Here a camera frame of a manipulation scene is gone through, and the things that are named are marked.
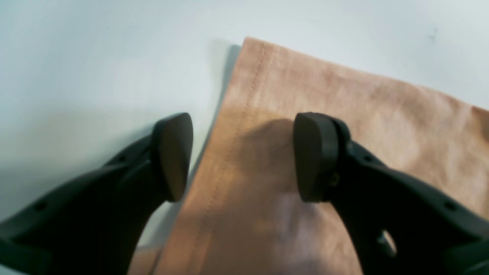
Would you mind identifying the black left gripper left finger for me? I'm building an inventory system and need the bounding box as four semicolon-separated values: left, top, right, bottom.
0;113;193;275

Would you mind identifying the peach pink T-shirt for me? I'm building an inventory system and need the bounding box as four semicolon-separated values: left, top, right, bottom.
129;37;488;275

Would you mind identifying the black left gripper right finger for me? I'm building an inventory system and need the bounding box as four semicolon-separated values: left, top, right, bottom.
293;112;489;275

